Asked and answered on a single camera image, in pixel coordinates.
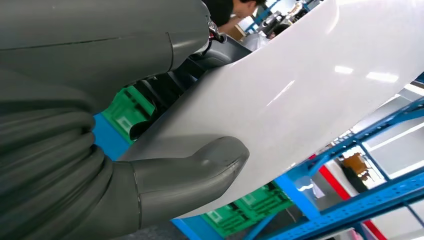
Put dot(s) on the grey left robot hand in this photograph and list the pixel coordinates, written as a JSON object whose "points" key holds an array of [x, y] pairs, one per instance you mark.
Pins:
{"points": [[82, 49]]}

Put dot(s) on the red barrier belt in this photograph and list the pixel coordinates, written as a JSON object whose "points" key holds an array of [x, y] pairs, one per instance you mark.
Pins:
{"points": [[334, 184]]}

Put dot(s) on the cardboard box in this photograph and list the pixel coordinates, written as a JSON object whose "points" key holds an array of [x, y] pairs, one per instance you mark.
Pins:
{"points": [[236, 33]]}

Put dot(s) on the person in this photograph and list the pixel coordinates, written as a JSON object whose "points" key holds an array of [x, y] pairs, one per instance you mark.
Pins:
{"points": [[222, 11]]}

